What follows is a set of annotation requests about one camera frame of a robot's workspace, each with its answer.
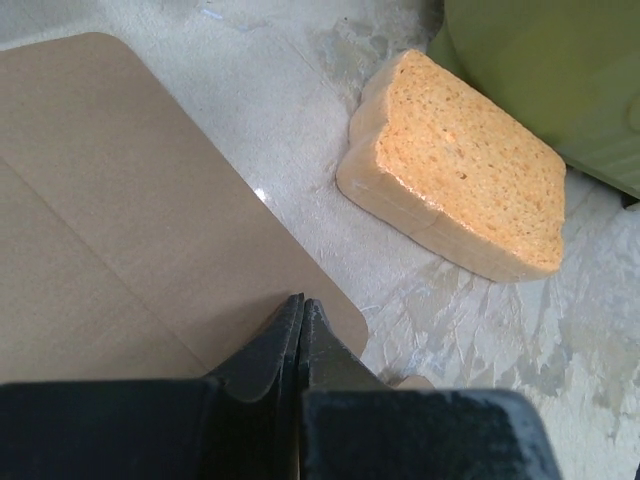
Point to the large brown cardboard box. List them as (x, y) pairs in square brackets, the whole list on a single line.
[(130, 246)]

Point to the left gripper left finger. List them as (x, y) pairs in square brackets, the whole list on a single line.
[(236, 422)]

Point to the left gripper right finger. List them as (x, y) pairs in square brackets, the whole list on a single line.
[(353, 426)]

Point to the orange sponge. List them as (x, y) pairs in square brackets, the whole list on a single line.
[(447, 167)]

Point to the olive green plastic bin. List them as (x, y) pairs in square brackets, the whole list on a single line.
[(567, 70)]

